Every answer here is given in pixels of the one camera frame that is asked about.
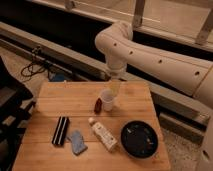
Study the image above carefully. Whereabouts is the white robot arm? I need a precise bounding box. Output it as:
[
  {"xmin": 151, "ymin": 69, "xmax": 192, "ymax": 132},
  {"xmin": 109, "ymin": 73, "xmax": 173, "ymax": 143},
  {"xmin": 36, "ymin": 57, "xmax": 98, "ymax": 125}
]
[{"xmin": 95, "ymin": 21, "xmax": 213, "ymax": 171}]

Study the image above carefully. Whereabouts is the translucent plastic cup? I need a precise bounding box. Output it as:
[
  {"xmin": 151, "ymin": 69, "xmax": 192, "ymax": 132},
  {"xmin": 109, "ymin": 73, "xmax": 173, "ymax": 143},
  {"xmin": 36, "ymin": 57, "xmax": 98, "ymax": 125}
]
[{"xmin": 100, "ymin": 89, "xmax": 115, "ymax": 111}]

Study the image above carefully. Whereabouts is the small dark red bottle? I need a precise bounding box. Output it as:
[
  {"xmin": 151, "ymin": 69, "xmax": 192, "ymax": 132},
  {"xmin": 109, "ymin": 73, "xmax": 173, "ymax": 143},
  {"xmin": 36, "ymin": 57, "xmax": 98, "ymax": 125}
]
[{"xmin": 94, "ymin": 98, "xmax": 102, "ymax": 114}]

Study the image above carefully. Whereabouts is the white tube bottle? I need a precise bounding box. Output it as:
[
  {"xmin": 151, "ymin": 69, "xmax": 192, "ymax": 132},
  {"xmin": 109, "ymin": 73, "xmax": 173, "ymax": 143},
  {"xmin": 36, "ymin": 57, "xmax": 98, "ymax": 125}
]
[{"xmin": 88, "ymin": 117, "xmax": 118, "ymax": 152}]

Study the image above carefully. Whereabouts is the blue object behind table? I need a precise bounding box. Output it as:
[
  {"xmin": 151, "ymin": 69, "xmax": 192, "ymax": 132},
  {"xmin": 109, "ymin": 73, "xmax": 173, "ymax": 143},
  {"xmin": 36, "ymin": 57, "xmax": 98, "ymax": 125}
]
[{"xmin": 50, "ymin": 74, "xmax": 66, "ymax": 82}]

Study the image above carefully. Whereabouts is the black round bowl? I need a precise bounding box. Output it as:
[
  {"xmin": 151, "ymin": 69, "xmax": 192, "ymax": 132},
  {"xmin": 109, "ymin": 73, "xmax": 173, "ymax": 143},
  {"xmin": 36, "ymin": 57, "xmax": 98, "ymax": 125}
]
[{"xmin": 120, "ymin": 120, "xmax": 158, "ymax": 159}]

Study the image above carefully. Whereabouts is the black white striped eraser block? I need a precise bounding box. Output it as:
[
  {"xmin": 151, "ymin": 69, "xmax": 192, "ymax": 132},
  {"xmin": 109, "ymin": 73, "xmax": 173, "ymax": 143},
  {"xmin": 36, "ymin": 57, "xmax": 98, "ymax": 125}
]
[{"xmin": 52, "ymin": 117, "xmax": 69, "ymax": 146}]

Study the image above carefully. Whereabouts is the blue cloth mitt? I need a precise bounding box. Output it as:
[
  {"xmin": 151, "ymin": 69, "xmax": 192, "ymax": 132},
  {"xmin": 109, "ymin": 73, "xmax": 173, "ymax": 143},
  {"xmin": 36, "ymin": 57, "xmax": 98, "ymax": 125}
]
[{"xmin": 68, "ymin": 130, "xmax": 88, "ymax": 156}]

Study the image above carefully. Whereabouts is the black chair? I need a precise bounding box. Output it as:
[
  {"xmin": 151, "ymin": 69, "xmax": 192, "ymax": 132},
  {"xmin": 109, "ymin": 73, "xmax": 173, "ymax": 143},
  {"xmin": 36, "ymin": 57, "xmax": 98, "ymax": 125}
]
[{"xmin": 0, "ymin": 56, "xmax": 34, "ymax": 171}]

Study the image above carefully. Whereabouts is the black cable bundle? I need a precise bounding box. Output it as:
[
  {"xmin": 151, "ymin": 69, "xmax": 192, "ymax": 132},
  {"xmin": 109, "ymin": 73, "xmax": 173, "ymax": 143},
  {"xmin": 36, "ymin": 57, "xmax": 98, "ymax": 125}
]
[{"xmin": 20, "ymin": 46, "xmax": 51, "ymax": 80}]

